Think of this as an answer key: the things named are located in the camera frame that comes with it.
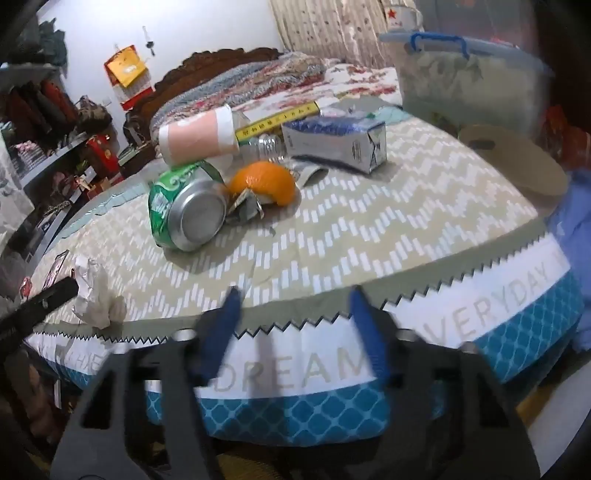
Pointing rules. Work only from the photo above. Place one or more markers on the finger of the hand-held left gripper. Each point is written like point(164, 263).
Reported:
point(44, 304)

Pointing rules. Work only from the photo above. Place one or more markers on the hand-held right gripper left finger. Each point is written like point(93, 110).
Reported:
point(220, 334)

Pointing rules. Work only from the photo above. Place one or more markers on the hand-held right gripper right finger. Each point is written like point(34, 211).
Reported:
point(369, 334)

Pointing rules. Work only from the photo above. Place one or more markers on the white tissue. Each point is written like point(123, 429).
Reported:
point(99, 300)

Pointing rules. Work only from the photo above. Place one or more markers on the green soda can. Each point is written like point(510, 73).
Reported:
point(198, 221)

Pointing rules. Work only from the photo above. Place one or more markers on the orange peel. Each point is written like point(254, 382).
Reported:
point(263, 180)

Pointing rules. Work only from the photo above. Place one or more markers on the clear plastic bottle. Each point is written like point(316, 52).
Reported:
point(265, 145)

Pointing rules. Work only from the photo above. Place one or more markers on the blue and white carton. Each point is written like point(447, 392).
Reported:
point(332, 143)

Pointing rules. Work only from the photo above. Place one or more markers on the pink paper cup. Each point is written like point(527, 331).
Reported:
point(194, 138)

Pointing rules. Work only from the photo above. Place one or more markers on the zigzag pattern quilt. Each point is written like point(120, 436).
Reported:
point(369, 221)

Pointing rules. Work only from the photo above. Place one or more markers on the crumpled foil wrapper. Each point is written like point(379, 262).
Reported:
point(244, 208)

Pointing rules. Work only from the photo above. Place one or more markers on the shelf rack with clothes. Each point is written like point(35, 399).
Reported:
point(41, 106)

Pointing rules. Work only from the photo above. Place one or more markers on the long yellow box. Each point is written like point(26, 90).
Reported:
point(277, 121)

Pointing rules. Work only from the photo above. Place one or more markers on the blue cloth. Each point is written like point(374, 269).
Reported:
point(572, 221)

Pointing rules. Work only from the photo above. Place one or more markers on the floral bedsheet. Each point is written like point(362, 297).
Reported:
point(360, 78)

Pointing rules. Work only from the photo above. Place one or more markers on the striped floral blanket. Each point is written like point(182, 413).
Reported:
point(258, 78)

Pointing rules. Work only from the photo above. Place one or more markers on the carved wooden headboard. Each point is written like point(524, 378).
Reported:
point(207, 60)

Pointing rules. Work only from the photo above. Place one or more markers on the red printed box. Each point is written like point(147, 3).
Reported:
point(570, 138)

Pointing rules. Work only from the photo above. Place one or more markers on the leaf print curtain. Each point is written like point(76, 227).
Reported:
point(323, 27)

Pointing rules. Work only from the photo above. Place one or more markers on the white mug with red star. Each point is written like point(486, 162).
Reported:
point(397, 16)

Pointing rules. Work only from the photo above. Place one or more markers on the red and yellow wall calendar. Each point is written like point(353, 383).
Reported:
point(124, 69)

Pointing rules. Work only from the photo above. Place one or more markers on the hanging wall ornament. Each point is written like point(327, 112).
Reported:
point(148, 41)

